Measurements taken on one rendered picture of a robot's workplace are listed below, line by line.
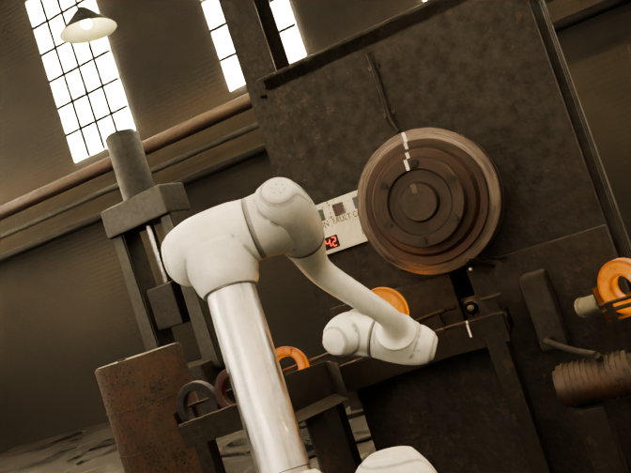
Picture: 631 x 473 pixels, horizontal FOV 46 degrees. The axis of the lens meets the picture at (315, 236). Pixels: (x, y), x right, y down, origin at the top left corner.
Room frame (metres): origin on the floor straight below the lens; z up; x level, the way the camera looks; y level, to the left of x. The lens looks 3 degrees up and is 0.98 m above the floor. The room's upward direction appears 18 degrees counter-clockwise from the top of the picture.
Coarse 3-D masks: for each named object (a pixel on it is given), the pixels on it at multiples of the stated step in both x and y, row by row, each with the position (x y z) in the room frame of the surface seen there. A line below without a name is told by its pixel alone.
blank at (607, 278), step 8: (608, 264) 2.09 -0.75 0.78; (616, 264) 2.07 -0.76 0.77; (624, 264) 2.05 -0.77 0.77; (600, 272) 2.12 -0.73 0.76; (608, 272) 2.10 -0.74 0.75; (616, 272) 2.08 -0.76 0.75; (624, 272) 2.05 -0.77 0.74; (600, 280) 2.13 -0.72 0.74; (608, 280) 2.10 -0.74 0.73; (616, 280) 2.11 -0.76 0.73; (600, 288) 2.13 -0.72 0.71; (608, 288) 2.11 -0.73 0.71; (616, 288) 2.11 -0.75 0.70; (608, 296) 2.12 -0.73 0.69; (616, 296) 2.10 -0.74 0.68; (616, 304) 2.10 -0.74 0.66; (624, 312) 2.09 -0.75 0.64
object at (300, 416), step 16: (304, 368) 2.50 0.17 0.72; (320, 368) 2.51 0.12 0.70; (336, 368) 2.35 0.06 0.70; (288, 384) 2.48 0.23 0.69; (304, 384) 2.49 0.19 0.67; (320, 384) 2.50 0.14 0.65; (336, 384) 2.44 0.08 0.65; (304, 400) 2.49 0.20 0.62; (320, 400) 2.50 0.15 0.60; (336, 400) 2.38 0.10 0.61; (304, 416) 2.34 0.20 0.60; (320, 416) 2.37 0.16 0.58; (320, 432) 2.36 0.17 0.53; (320, 448) 2.36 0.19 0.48; (320, 464) 2.36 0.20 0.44; (336, 464) 2.37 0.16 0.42
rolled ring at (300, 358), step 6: (282, 348) 2.73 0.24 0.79; (288, 348) 2.72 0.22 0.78; (294, 348) 2.71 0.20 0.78; (282, 354) 2.73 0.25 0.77; (288, 354) 2.71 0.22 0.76; (294, 354) 2.70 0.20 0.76; (300, 354) 2.69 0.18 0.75; (300, 360) 2.68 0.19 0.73; (306, 360) 2.69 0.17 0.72; (300, 366) 2.68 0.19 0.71; (306, 366) 2.67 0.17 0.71
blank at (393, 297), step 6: (378, 288) 2.27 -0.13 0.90; (384, 288) 2.27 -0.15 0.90; (390, 288) 2.28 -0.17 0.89; (378, 294) 2.27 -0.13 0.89; (384, 294) 2.27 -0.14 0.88; (390, 294) 2.26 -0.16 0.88; (396, 294) 2.26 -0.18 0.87; (390, 300) 2.26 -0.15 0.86; (396, 300) 2.26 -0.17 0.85; (402, 300) 2.25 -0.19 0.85; (396, 306) 2.26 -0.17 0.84; (402, 306) 2.25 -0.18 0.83; (402, 312) 2.26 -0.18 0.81; (408, 312) 2.28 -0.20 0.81
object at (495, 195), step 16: (432, 128) 2.35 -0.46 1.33; (384, 144) 2.42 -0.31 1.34; (400, 144) 2.40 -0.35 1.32; (464, 144) 2.32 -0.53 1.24; (368, 160) 2.44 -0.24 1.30; (480, 160) 2.31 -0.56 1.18; (368, 176) 2.45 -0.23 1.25; (496, 176) 2.30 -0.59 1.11; (496, 192) 2.30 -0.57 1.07; (496, 208) 2.31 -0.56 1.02; (368, 224) 2.47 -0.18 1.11; (496, 224) 2.32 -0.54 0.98; (368, 240) 2.48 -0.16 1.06; (480, 240) 2.34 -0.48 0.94; (384, 256) 2.46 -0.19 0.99; (464, 256) 2.37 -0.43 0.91; (416, 272) 2.43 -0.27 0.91; (432, 272) 2.41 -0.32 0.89
